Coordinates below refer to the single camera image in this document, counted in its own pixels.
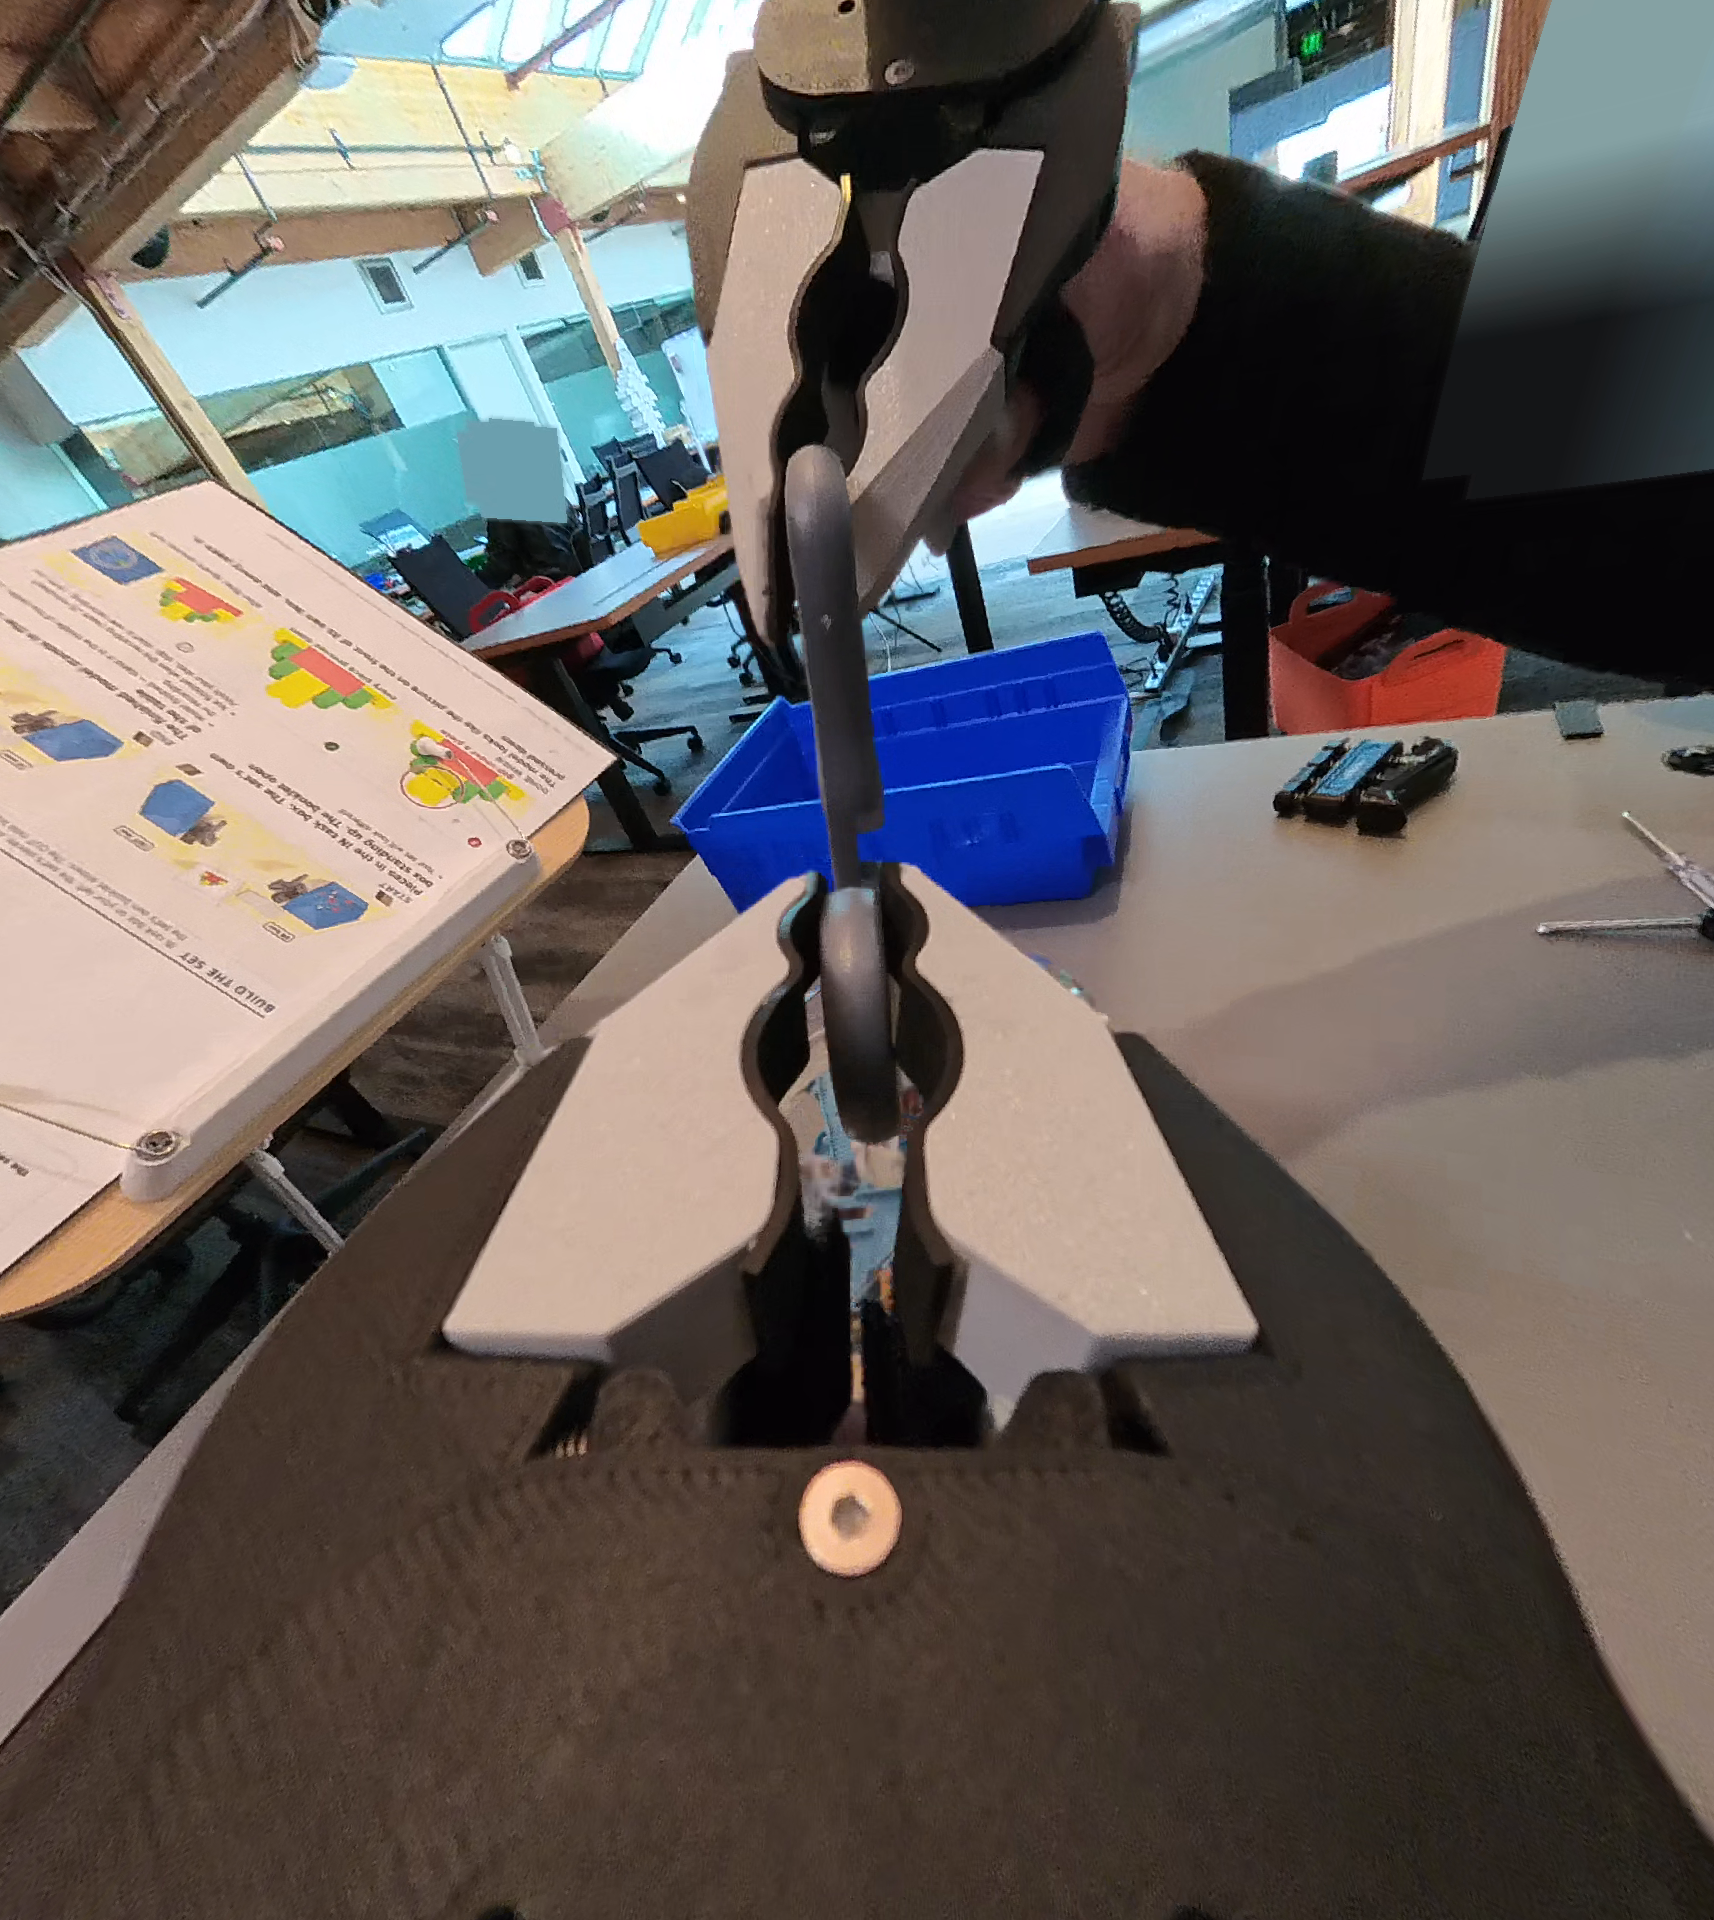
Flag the black metal post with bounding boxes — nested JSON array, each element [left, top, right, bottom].
[[1225, 532, 1277, 741]]

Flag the person's right hand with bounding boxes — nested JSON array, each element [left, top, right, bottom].
[[954, 155, 1222, 518]]

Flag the grey and yellow scissors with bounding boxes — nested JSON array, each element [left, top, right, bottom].
[[783, 445, 901, 1145]]

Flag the clear maze ball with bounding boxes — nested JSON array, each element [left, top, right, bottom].
[[793, 1081, 906, 1307]]

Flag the person's right forearm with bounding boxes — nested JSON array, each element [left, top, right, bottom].
[[1063, 151, 1714, 714]]

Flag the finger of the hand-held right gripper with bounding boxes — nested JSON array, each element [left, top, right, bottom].
[[707, 157, 857, 650], [847, 151, 1048, 616]]

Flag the clear handle screwdriver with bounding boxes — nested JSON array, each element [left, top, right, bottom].
[[1619, 809, 1714, 915]]

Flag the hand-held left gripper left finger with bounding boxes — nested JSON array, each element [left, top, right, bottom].
[[442, 873, 821, 1420]]

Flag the white instruction board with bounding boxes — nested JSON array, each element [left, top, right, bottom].
[[0, 479, 619, 1359]]

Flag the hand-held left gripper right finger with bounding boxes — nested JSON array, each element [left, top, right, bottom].
[[878, 863, 1260, 1426]]

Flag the orange bag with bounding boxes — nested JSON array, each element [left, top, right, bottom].
[[1270, 582, 1506, 736]]

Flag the grey desk wooden edge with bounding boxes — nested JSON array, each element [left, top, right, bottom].
[[464, 536, 741, 662]]

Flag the yellow plastic bin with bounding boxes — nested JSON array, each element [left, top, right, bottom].
[[639, 477, 731, 557]]

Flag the blue plastic bin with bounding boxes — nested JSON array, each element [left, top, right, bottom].
[[672, 629, 1135, 913]]

